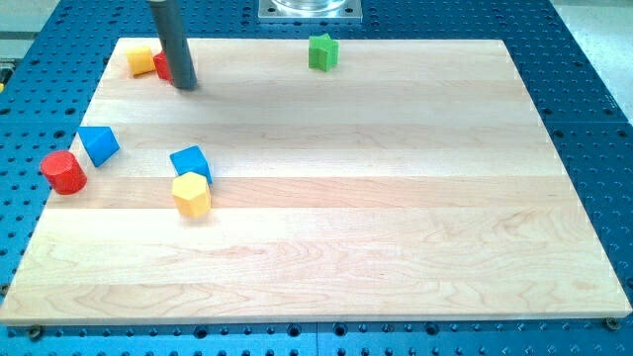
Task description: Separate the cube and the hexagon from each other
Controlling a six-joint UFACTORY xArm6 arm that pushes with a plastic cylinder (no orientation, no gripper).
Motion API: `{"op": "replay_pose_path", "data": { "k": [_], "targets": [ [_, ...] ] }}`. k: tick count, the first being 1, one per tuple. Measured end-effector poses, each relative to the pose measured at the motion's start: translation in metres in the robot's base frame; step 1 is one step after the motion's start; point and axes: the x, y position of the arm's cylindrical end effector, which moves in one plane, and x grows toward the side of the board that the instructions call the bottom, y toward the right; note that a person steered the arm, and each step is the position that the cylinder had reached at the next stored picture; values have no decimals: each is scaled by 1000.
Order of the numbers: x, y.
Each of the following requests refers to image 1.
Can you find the blue cube block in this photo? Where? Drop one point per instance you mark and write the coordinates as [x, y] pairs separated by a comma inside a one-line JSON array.
[[191, 159]]

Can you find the wooden board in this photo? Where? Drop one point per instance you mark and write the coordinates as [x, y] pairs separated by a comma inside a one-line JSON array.
[[415, 180]]

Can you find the yellow hexagon block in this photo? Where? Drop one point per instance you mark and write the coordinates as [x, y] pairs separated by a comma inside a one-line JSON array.
[[191, 194]]

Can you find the red cylinder block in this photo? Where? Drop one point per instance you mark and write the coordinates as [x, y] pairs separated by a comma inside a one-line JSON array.
[[63, 172]]

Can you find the blue perforated metal table plate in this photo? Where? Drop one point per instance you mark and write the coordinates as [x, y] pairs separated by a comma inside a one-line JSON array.
[[574, 58]]

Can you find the blue triangular prism block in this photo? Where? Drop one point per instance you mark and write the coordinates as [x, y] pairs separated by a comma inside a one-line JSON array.
[[100, 143]]

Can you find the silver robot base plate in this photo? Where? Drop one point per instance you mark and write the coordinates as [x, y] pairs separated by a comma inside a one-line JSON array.
[[277, 11]]

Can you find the red block behind rod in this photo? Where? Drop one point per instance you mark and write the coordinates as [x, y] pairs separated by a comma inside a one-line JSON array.
[[162, 67]]

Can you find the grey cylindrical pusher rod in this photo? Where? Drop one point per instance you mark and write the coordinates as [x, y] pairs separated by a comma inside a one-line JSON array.
[[168, 20]]

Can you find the green star block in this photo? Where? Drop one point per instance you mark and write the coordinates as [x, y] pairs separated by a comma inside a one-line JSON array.
[[323, 52]]

